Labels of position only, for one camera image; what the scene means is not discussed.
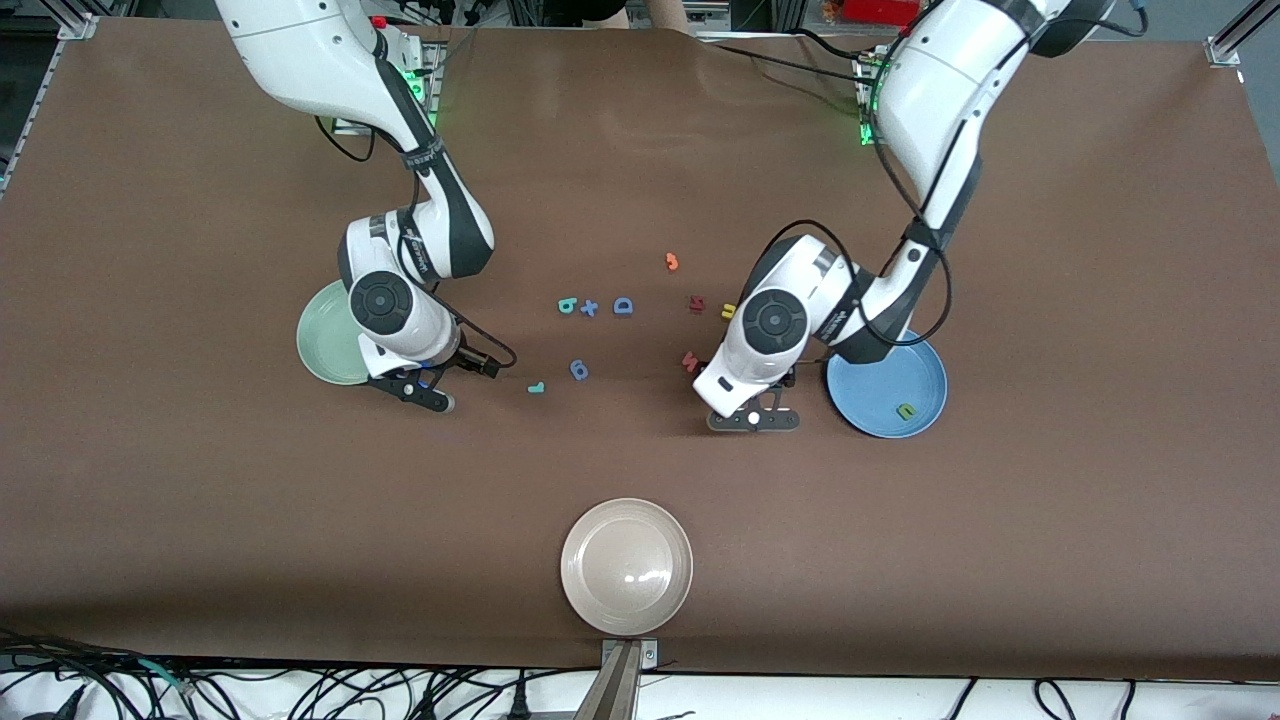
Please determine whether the pale green plate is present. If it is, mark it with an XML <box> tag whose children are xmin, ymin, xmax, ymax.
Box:
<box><xmin>297</xmin><ymin>280</ymin><xmax>376</xmax><ymax>387</ymax></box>

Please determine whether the blue plate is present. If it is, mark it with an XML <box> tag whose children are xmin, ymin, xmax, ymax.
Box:
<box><xmin>826</xmin><ymin>330</ymin><xmax>949</xmax><ymax>439</ymax></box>

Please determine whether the beige plate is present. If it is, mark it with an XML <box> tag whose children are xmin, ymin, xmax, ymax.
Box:
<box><xmin>560</xmin><ymin>498</ymin><xmax>694</xmax><ymax>637</ymax></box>

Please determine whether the red box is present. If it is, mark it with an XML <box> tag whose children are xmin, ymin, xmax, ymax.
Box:
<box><xmin>845</xmin><ymin>0</ymin><xmax>916</xmax><ymax>26</ymax></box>

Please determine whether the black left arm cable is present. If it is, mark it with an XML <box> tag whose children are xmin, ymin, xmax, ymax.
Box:
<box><xmin>745</xmin><ymin>30</ymin><xmax>953</xmax><ymax>349</ymax></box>

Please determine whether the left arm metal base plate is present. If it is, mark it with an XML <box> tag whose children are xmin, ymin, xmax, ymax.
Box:
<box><xmin>855</xmin><ymin>50</ymin><xmax>891</xmax><ymax>149</ymax></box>

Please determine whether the thin black table cable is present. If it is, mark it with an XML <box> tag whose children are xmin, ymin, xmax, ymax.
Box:
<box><xmin>712</xmin><ymin>40</ymin><xmax>871</xmax><ymax>81</ymax></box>
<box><xmin>785</xmin><ymin>27</ymin><xmax>876</xmax><ymax>63</ymax></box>

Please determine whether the aluminium camera mount post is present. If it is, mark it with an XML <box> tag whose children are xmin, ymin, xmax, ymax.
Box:
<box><xmin>575</xmin><ymin>638</ymin><xmax>661</xmax><ymax>720</ymax></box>

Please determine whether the teal floor cable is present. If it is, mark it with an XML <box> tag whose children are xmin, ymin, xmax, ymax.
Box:
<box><xmin>138</xmin><ymin>657</ymin><xmax>196</xmax><ymax>697</ymax></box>

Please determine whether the aluminium frame profile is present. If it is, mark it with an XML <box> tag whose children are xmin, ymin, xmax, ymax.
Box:
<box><xmin>1205</xmin><ymin>0</ymin><xmax>1280</xmax><ymax>71</ymax></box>
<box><xmin>0</xmin><ymin>0</ymin><xmax>101</xmax><ymax>196</ymax></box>

